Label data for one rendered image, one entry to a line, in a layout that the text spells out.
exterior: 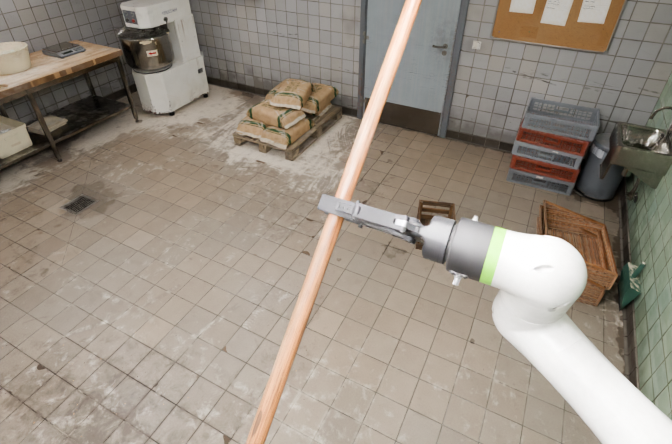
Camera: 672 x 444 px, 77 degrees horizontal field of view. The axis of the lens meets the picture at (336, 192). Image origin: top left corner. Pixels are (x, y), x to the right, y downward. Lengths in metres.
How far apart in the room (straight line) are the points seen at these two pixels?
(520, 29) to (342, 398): 3.61
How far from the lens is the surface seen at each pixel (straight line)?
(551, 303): 0.69
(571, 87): 4.80
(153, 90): 5.77
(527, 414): 2.92
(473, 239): 0.67
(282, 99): 4.67
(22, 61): 5.39
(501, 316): 0.78
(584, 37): 4.65
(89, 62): 5.40
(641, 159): 3.80
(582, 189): 4.69
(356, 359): 2.88
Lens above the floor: 2.44
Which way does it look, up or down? 36 degrees down
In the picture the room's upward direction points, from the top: straight up
